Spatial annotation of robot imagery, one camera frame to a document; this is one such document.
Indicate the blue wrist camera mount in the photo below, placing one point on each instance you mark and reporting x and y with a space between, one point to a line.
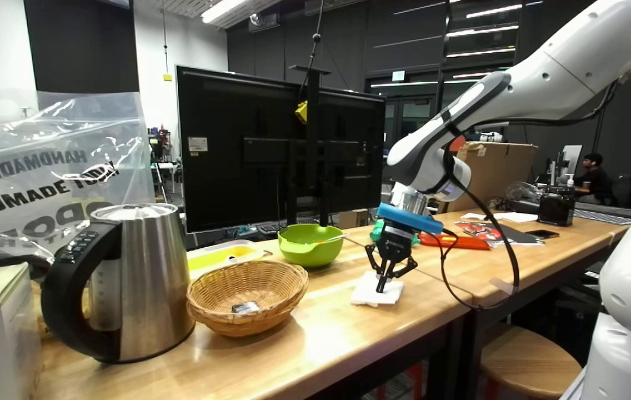
406 219

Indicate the white tissue piece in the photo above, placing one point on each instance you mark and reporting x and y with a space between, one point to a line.
367 294

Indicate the woven wicker basket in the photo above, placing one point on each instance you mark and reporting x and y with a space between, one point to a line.
256 284

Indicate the large black monitor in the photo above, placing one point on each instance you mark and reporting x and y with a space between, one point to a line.
256 156

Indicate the black device on table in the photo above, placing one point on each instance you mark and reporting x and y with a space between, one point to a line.
555 204

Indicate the brown cardboard box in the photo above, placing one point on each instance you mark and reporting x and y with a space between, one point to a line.
495 174

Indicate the black phone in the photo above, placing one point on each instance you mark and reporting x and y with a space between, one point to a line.
543 234

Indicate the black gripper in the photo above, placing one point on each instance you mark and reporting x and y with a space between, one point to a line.
395 243

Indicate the red snack packet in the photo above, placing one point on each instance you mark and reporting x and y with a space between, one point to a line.
456 241

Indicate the white paper sheet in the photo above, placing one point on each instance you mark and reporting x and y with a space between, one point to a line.
511 215

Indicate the yellow flat plate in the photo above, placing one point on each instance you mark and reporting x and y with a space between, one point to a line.
216 259

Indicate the small packet in basket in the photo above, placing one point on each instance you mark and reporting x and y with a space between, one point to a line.
244 306

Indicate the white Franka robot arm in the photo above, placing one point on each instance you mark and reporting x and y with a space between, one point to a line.
552 74

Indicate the round wooden stool orange legs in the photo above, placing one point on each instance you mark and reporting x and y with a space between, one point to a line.
526 363

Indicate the green plastic bowl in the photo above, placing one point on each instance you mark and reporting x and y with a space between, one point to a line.
309 246

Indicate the stainless steel electric kettle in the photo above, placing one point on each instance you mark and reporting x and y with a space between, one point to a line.
148 280

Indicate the yellow triangular tag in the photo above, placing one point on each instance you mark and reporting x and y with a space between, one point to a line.
301 112

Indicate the clear printed plastic bag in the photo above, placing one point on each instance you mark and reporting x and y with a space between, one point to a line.
41 169

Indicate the seated person in black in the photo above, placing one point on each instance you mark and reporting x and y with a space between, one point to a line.
593 181

